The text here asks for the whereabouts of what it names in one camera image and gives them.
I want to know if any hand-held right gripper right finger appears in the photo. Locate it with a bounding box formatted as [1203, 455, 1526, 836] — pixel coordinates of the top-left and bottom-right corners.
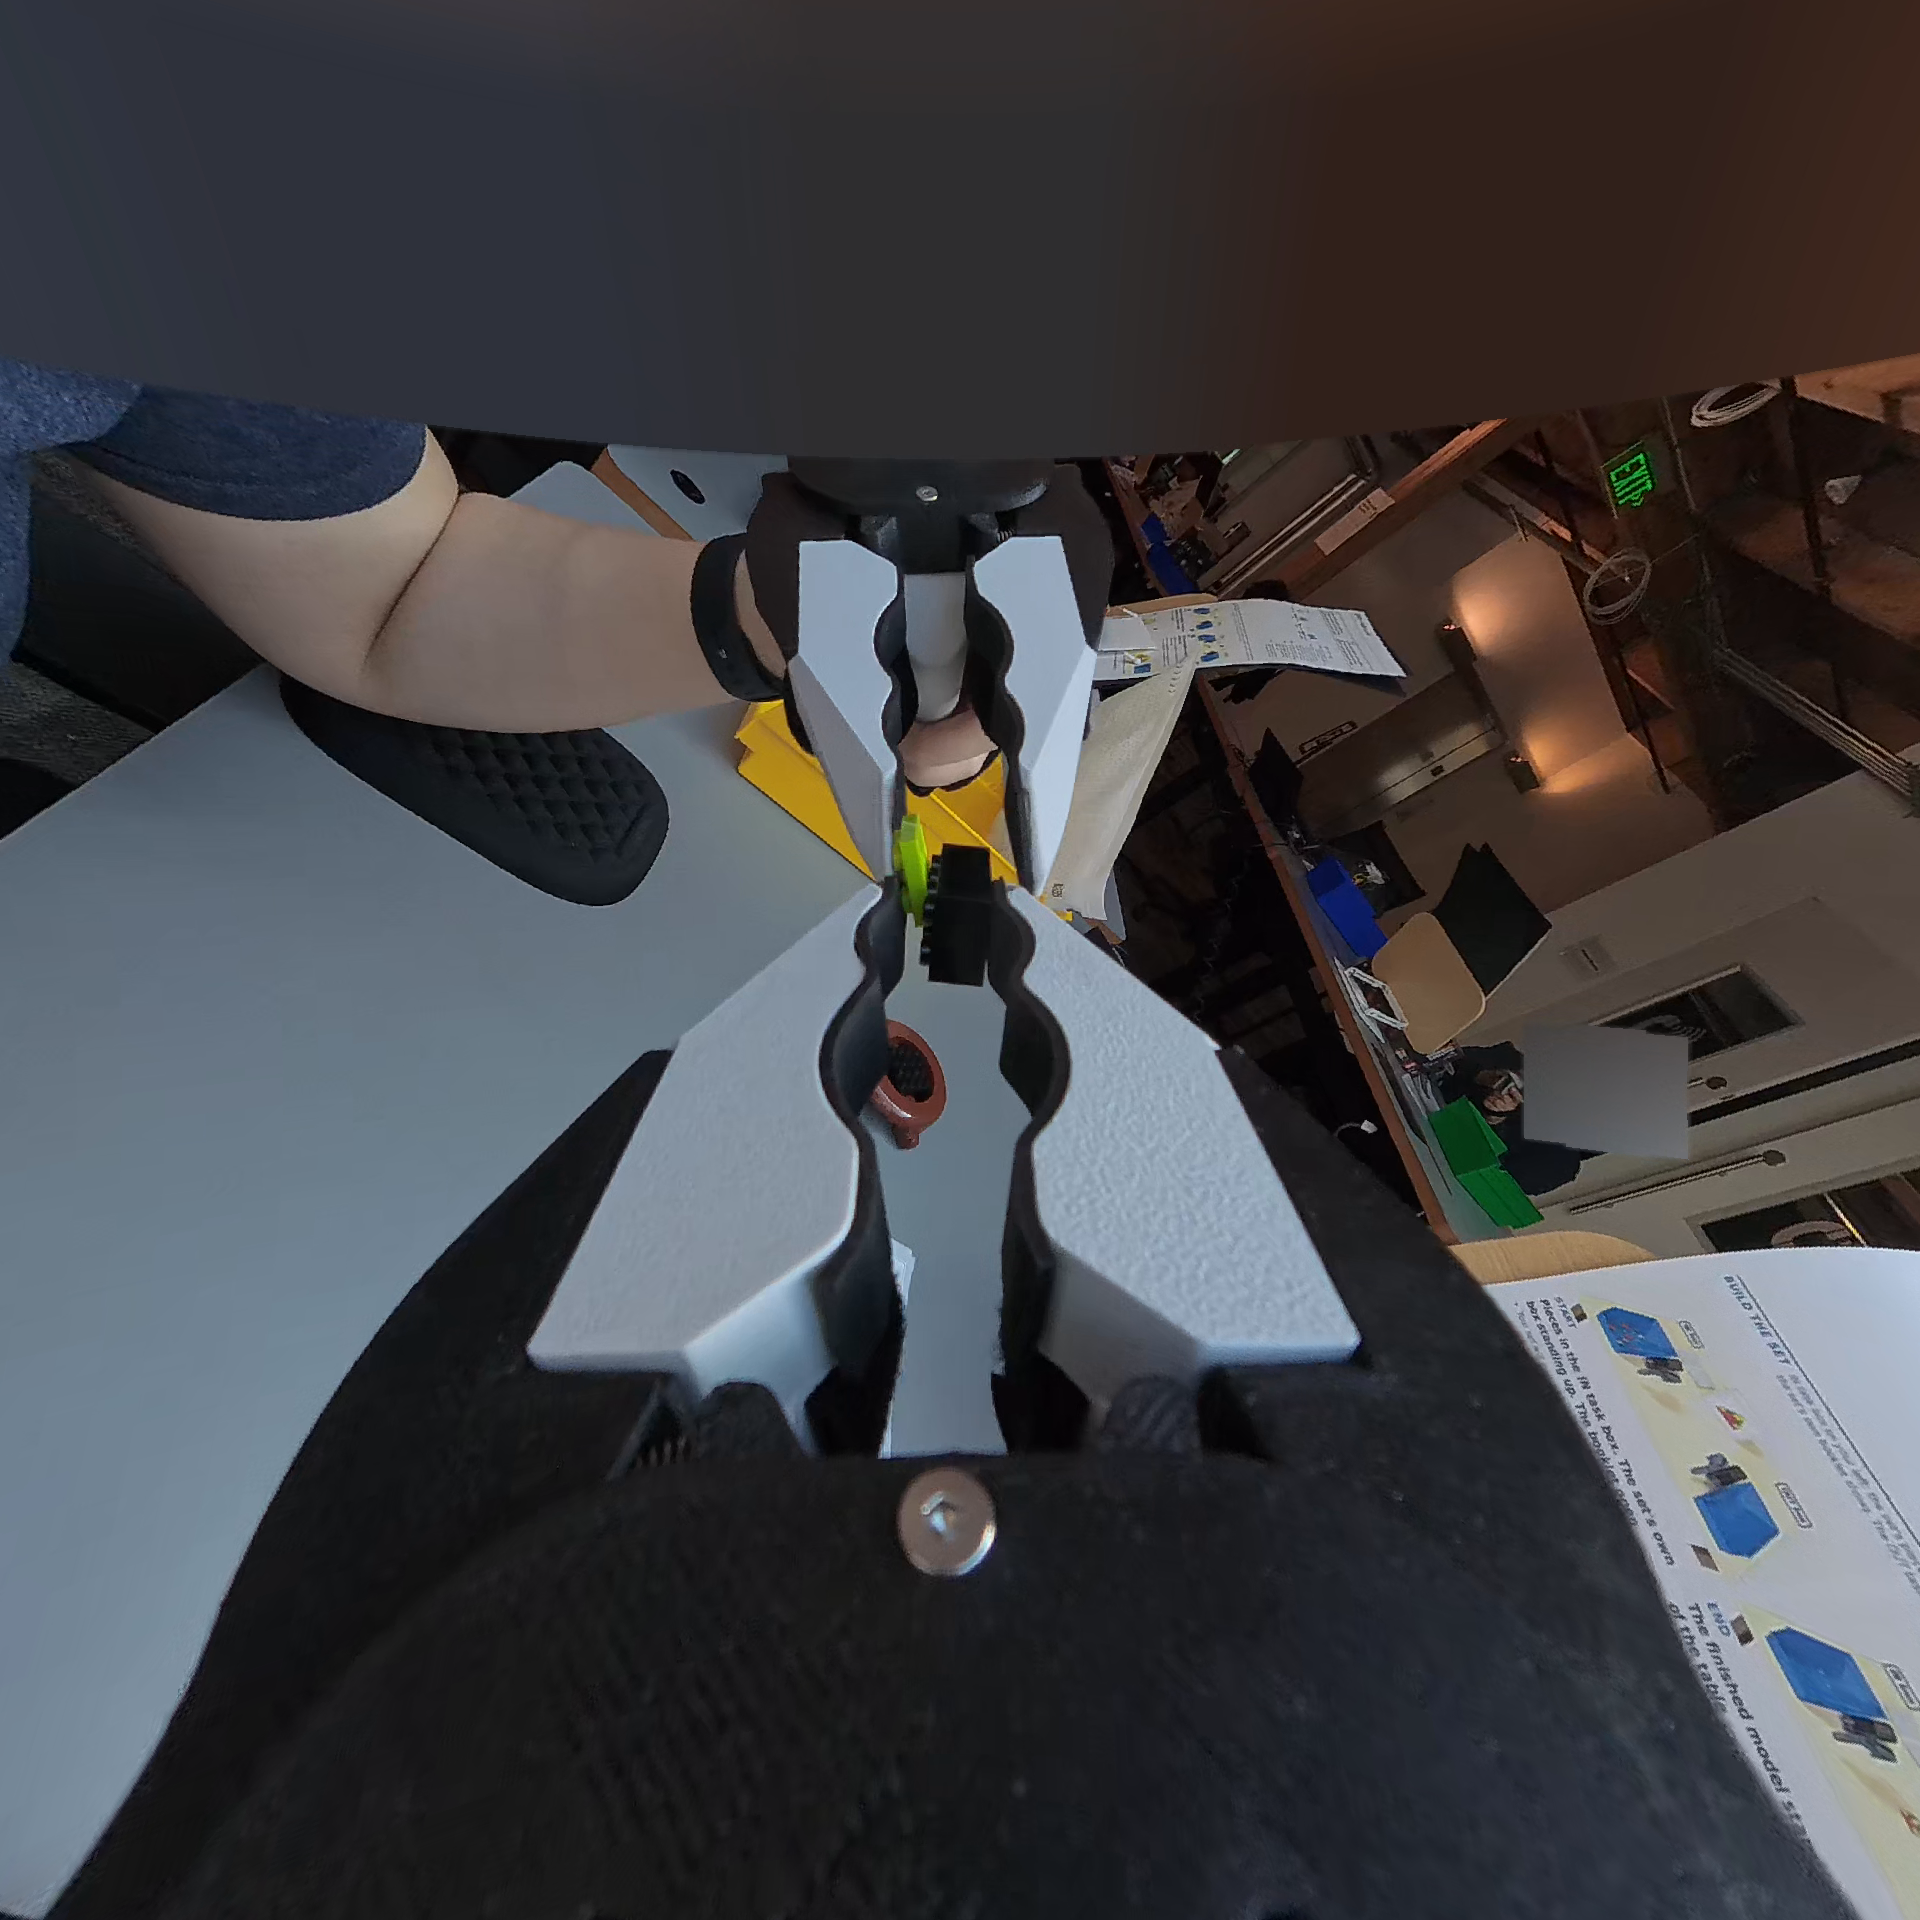
[999, 884, 1367, 1392]

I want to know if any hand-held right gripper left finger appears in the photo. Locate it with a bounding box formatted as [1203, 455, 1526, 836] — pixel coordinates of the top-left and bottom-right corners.
[526, 884, 906, 1392]

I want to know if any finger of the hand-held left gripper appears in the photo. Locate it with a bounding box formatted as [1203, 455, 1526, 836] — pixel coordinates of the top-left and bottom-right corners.
[973, 534, 1107, 889]
[787, 538, 906, 882]

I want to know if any person's left forearm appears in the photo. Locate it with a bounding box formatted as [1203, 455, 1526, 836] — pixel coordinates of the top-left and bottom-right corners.
[110, 426, 757, 738]

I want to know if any grey desk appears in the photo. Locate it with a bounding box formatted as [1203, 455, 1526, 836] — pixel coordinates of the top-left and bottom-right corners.
[0, 451, 1130, 1917]

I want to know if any person's left hand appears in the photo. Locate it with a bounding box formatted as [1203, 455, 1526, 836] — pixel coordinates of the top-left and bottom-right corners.
[901, 710, 1005, 792]

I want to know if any black wristband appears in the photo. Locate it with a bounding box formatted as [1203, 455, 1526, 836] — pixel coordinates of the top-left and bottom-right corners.
[688, 531, 793, 707]

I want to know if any yellow plastic bin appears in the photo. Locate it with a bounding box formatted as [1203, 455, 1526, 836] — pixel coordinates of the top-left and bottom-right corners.
[732, 703, 1041, 906]

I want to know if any brown round toy pot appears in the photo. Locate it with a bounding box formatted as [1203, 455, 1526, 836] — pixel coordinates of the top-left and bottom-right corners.
[860, 1019, 953, 1153]

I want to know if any wooden workbench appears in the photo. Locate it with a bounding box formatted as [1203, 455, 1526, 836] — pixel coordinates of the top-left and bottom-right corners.
[1192, 661, 1450, 1241]

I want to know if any printed paper sheet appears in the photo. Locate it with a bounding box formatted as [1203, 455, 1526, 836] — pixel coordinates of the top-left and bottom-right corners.
[1100, 595, 1408, 688]

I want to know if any green plastic bin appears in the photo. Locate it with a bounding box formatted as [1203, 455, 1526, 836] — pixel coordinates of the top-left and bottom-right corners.
[1422, 1099, 1543, 1237]

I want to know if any beige chair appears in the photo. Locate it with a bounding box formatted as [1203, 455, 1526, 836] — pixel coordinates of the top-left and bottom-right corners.
[1371, 912, 1491, 1056]

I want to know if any blue plastic bin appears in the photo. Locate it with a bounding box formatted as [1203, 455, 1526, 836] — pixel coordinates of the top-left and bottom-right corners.
[1303, 852, 1392, 959]

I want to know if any black wrist rest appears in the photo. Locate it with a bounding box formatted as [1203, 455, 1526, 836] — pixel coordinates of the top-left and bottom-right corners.
[280, 673, 673, 908]

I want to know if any printed instruction poster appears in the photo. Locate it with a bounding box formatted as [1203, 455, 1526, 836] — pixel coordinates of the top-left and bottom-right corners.
[1483, 1243, 1920, 1920]

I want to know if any person's navy clothing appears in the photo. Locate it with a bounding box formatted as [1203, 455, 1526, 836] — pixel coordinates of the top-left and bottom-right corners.
[0, 357, 433, 678]

